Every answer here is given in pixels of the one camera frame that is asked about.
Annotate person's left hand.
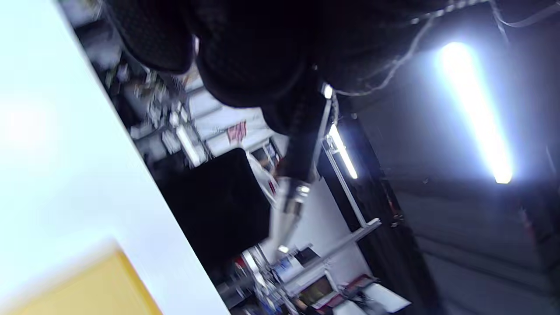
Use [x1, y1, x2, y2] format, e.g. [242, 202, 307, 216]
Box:
[105, 0, 442, 134]

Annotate black gel pen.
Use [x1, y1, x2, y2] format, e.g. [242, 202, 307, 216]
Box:
[267, 83, 333, 254]

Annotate translucent orange pen case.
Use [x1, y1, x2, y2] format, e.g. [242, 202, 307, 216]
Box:
[0, 243, 162, 315]

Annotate long ceiling light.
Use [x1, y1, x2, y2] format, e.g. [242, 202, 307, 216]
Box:
[326, 122, 358, 180]
[435, 42, 513, 184]

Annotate black mesh office chair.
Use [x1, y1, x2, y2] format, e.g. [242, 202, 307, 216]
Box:
[153, 148, 272, 274]

